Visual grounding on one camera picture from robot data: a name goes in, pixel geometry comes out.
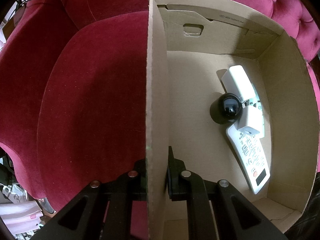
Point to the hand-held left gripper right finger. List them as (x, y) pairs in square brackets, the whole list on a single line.
[(175, 180)]

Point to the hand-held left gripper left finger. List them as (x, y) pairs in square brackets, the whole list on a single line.
[(138, 180)]

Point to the brown cardboard box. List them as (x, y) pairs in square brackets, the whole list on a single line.
[(190, 105)]

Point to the white remote control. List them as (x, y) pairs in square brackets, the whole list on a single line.
[(252, 155)]

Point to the black round dome device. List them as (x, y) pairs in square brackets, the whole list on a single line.
[(228, 107)]

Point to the small white plug adapter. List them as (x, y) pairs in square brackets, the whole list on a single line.
[(251, 120)]

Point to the white rounded wall charger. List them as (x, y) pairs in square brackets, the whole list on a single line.
[(237, 82)]

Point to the red tufted velvet sofa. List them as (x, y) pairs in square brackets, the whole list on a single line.
[(87, 92)]

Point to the pink folded cloth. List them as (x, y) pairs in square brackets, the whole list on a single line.
[(20, 215)]

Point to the white plastic bag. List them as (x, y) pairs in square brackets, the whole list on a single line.
[(13, 192)]

